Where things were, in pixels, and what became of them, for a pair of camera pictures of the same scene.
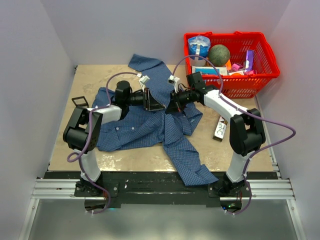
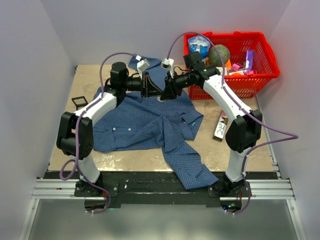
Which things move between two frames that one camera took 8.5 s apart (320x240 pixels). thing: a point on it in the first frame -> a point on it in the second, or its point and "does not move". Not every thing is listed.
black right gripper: [175, 105] -> [171, 90]
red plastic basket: [241, 87] does not move
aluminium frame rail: [49, 188] does not move
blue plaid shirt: [136, 127] does not move
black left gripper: [150, 103] -> [148, 88]
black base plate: [160, 187] does not move
